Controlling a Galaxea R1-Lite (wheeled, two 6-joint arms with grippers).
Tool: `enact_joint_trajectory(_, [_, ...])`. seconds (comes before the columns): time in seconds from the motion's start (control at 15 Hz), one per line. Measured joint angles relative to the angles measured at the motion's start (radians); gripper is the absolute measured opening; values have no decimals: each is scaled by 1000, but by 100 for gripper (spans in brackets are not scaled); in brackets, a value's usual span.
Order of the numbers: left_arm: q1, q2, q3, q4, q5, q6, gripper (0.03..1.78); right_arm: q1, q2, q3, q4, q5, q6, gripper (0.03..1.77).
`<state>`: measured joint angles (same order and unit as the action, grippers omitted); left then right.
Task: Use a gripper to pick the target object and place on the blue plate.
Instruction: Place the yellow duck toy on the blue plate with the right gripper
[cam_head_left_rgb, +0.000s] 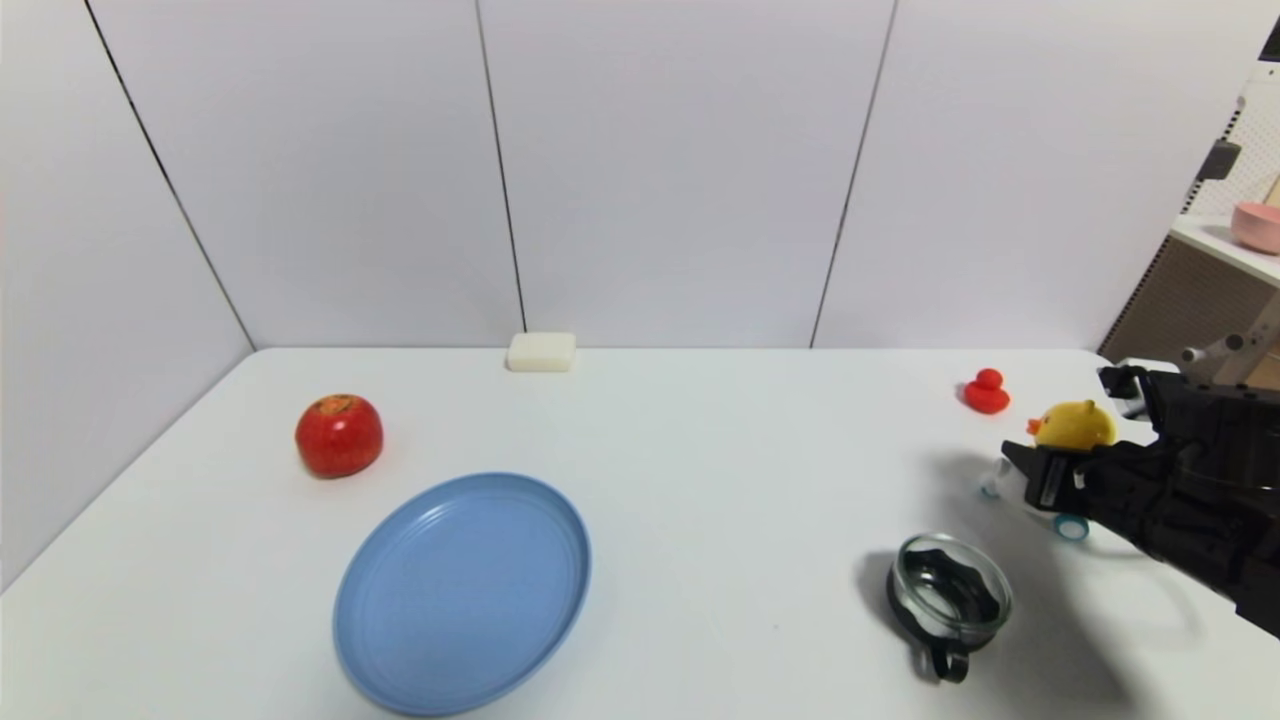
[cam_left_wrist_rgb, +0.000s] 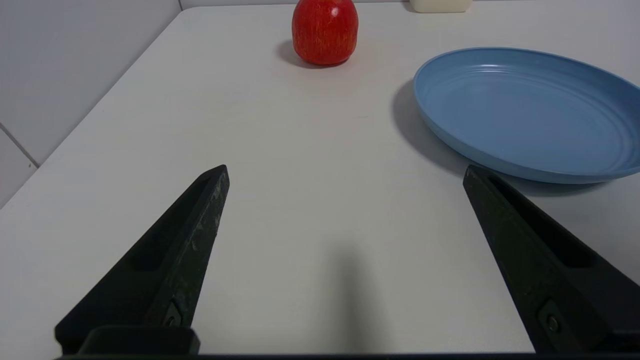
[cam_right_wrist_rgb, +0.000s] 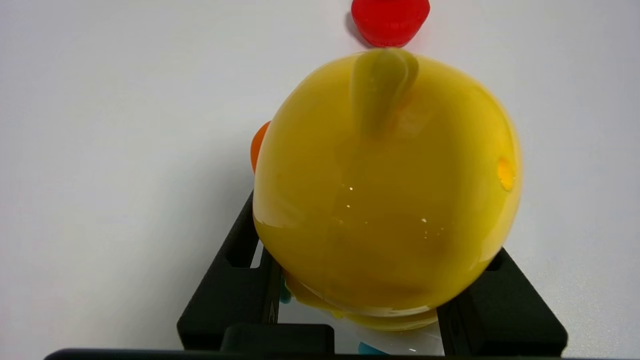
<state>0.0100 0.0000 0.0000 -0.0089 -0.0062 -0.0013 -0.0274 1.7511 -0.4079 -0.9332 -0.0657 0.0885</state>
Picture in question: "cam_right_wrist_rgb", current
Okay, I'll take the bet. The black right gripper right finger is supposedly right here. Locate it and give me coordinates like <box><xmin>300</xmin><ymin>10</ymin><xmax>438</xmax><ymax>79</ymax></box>
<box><xmin>437</xmin><ymin>247</ymin><xmax>569</xmax><ymax>357</ymax></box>

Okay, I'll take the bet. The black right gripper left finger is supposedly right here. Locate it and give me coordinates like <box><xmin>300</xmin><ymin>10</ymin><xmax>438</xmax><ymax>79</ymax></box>
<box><xmin>177</xmin><ymin>192</ymin><xmax>335</xmax><ymax>351</ymax></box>

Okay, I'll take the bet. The yellow duck toy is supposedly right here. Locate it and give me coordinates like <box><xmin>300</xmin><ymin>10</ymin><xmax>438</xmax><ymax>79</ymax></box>
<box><xmin>250</xmin><ymin>47</ymin><xmax>524</xmax><ymax>357</ymax></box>

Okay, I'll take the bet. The red plastic cup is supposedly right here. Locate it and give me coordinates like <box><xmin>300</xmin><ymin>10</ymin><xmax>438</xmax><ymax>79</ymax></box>
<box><xmin>351</xmin><ymin>0</ymin><xmax>431</xmax><ymax>49</ymax></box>

